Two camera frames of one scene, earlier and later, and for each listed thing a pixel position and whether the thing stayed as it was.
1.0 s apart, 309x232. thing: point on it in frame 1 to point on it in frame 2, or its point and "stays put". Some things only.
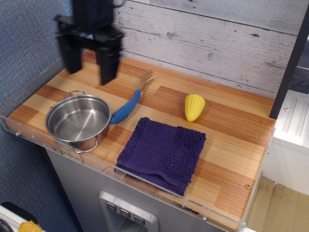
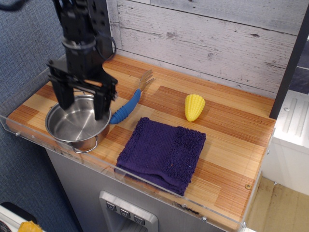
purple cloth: [161, 154] stays put
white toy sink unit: [287, 161] stays put
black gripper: [75, 35] to [83, 65]
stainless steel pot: [78, 120] stays put
